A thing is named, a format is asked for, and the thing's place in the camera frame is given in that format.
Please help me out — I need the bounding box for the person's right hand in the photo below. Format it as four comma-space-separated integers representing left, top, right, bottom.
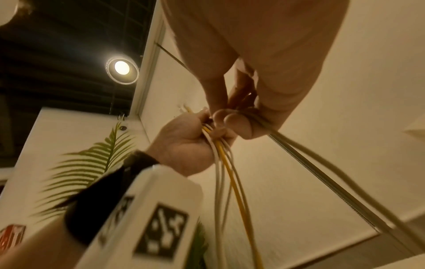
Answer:
160, 0, 351, 140

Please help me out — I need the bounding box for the green palm plant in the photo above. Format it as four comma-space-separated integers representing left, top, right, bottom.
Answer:
31, 113, 210, 269

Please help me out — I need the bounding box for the round glass pendant lamp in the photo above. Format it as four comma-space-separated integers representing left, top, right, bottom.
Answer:
105, 54, 140, 85

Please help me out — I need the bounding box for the black left wristband with markers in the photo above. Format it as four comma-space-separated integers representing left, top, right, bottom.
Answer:
64, 150, 160, 246

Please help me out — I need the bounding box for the person's left hand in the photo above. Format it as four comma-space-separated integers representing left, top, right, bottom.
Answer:
146, 107, 239, 177

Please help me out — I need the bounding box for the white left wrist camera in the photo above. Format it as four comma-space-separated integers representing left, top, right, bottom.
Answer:
74, 164, 204, 269

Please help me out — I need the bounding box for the yellow cable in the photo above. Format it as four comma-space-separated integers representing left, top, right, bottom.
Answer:
182, 103, 266, 269

